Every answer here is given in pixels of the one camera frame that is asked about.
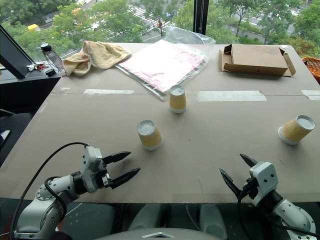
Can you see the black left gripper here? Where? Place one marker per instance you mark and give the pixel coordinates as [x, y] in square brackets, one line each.
[104, 175]

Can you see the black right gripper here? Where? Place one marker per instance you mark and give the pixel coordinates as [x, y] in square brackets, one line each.
[250, 187]

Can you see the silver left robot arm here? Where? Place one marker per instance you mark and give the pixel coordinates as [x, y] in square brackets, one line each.
[42, 207]

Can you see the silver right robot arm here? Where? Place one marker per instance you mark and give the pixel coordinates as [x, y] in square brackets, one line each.
[292, 215]

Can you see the yellow paper cup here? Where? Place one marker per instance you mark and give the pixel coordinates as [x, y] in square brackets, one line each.
[150, 138]
[177, 102]
[295, 131]

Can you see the grey rounded shape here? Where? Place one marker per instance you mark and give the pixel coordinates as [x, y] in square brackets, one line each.
[213, 221]
[146, 217]

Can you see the white tape strip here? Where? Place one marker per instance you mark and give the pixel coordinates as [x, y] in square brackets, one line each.
[231, 96]
[108, 91]
[312, 95]

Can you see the grey robot torso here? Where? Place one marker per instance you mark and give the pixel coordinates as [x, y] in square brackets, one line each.
[155, 235]

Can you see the dark chair seat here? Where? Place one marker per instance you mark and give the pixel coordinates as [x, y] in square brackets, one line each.
[15, 132]

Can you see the beige cloth towel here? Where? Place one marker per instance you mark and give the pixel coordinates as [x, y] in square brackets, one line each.
[100, 56]

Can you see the flat brown cardboard box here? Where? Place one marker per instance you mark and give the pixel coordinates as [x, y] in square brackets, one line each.
[257, 60]

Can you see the small black object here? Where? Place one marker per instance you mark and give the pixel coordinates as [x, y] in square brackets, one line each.
[50, 72]

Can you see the black side cabinet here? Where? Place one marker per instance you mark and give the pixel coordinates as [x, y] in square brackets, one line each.
[25, 92]

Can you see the orange woven basket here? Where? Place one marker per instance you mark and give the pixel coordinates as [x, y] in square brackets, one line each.
[312, 67]

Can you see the clear black-capped water bottle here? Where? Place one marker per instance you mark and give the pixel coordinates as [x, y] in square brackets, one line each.
[53, 58]

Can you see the bunch of keys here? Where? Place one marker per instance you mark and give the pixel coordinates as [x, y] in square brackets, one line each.
[37, 67]

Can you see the clear plastic bag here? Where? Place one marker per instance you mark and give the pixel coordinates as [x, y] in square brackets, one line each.
[190, 37]

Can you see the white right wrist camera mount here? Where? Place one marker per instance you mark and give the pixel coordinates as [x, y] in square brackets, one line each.
[265, 178]

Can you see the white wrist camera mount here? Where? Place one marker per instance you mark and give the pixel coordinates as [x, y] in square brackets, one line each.
[90, 170]
[265, 178]

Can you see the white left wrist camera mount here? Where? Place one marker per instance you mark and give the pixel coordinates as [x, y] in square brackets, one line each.
[90, 170]

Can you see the black slanted window frame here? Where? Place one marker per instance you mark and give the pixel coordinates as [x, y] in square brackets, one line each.
[12, 55]

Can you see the dark window post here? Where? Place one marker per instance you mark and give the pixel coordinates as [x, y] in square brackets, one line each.
[200, 15]

